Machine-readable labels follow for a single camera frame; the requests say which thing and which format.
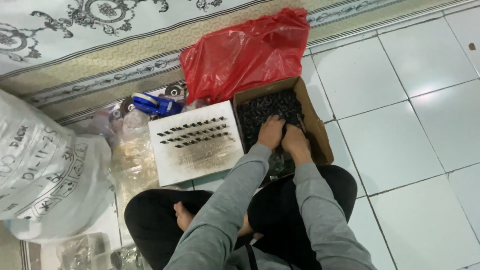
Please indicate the white printed woven sack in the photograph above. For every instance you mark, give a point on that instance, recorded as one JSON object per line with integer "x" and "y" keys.
{"x": 45, "y": 165}

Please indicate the person's right fingers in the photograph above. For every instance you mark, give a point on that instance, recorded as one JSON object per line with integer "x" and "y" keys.
{"x": 300, "y": 125}

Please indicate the rows of black pins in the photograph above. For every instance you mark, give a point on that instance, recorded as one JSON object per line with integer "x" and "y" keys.
{"x": 195, "y": 132}

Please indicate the grey grinding disc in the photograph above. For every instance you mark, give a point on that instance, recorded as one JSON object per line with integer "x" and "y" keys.
{"x": 174, "y": 90}
{"x": 126, "y": 105}

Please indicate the patterned grey beige rug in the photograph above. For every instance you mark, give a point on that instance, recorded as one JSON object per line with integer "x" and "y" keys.
{"x": 112, "y": 62}

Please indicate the person's black trousers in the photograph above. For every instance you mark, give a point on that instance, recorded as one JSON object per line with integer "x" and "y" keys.
{"x": 161, "y": 225}

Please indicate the heap of small black parts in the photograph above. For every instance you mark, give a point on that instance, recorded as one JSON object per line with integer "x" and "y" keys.
{"x": 258, "y": 110}

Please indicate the red plastic bag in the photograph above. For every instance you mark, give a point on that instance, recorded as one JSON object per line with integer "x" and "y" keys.
{"x": 243, "y": 60}

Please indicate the clear plastic bag of parts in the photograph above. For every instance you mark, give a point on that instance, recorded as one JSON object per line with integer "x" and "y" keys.
{"x": 133, "y": 161}

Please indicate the blue tape dispenser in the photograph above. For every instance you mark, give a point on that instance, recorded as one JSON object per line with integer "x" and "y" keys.
{"x": 155, "y": 104}

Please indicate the small clear plastic bag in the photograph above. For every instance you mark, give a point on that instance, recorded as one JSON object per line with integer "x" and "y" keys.
{"x": 279, "y": 165}

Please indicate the crumpled clear plastic bag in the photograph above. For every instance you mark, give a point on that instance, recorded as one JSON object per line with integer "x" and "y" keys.
{"x": 86, "y": 251}

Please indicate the person's left hand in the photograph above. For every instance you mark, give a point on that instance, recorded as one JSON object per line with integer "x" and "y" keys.
{"x": 270, "y": 133}

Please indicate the person's right hand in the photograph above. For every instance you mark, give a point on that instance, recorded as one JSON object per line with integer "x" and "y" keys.
{"x": 297, "y": 144}

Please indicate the white foam board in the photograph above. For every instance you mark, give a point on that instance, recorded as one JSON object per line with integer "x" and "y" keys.
{"x": 195, "y": 161}

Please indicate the person's left fingers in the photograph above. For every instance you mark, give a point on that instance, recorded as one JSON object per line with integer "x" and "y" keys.
{"x": 276, "y": 119}

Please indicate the brown cardboard box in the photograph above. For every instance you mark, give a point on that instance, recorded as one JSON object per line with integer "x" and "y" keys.
{"x": 317, "y": 131}

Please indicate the person's bare foot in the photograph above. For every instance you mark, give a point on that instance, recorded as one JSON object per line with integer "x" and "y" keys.
{"x": 183, "y": 217}

